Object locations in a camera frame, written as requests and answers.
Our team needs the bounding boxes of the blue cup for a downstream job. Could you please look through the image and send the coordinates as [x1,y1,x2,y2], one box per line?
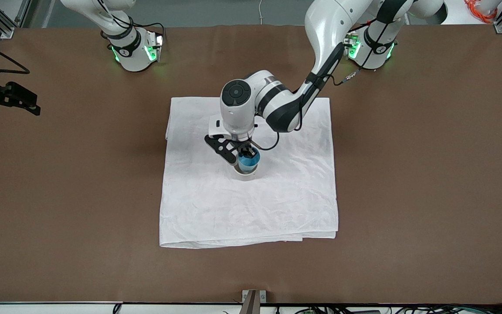
[237,147,261,174]

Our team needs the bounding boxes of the beige paper cup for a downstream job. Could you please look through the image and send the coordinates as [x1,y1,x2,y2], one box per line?
[233,160,260,181]

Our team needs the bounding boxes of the white cloth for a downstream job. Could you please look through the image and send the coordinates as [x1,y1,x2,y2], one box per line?
[159,96,339,249]

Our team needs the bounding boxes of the silver base connector box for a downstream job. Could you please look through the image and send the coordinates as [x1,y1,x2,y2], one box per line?
[144,33,165,62]
[343,35,361,60]

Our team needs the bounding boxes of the metal table edge bracket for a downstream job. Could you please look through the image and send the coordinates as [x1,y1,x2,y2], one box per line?
[241,290,267,314]

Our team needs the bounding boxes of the tangled floor cables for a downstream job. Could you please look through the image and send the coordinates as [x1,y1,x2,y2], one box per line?
[273,303,502,314]

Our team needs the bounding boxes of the orange cable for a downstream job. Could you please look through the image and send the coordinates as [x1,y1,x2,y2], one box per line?
[465,0,498,24]

